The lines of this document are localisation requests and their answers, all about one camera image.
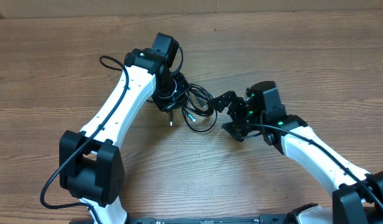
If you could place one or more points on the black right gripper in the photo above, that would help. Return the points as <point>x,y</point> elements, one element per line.
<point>238,132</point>

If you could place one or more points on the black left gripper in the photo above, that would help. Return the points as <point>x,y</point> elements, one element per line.
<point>166,105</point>

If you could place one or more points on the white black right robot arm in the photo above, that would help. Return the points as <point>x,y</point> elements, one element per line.
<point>357,195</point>

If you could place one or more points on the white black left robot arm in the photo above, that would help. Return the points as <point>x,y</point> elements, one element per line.
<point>90,165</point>

